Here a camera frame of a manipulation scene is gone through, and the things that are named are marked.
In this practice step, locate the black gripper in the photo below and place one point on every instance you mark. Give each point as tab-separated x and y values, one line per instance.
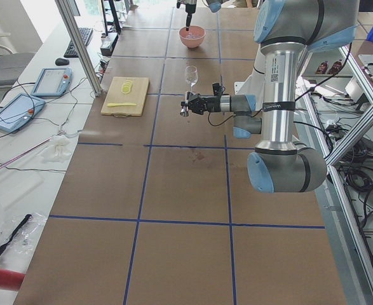
186	3
212	104

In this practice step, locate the steel jigger measure cup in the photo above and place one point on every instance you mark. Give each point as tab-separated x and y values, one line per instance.
184	112

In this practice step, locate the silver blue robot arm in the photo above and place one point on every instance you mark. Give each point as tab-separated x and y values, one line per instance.
286	32
214	5

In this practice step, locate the clear ice cubes pile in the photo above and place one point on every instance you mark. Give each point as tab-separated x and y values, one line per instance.
192	35

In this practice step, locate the pink ice bowl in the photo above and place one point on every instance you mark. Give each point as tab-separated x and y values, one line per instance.
192	43

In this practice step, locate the clear wine glass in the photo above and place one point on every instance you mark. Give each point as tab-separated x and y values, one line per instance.
191	76

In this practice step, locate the bamboo cutting board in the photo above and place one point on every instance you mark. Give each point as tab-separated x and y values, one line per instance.
126	97

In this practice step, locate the yellow plastic knife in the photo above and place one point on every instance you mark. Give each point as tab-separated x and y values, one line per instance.
125	104

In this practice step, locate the black power box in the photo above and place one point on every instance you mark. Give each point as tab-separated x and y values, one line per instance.
108	44

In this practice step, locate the black computer mouse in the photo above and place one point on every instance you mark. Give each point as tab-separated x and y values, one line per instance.
61	62

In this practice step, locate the white crumpled cloth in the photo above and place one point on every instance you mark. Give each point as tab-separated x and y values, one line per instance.
57	150

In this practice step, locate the far blue teach pendant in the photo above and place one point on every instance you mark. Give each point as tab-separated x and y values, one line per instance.
52	82

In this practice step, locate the blue teach pendant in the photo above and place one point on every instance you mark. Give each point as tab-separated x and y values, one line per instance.
52	82
19	111

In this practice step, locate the near blue teach pendant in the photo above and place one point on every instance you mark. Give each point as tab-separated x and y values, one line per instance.
19	111

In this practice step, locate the clear plastic bag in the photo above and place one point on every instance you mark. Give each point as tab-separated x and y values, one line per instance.
19	233

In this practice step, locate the red cylinder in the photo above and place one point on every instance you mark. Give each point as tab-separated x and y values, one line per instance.
10	280

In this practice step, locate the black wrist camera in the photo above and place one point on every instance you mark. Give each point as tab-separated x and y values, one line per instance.
218	89

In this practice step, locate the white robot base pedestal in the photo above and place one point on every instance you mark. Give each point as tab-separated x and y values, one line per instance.
254	84

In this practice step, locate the aluminium frame post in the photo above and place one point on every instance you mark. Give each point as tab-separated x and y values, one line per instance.
72	28

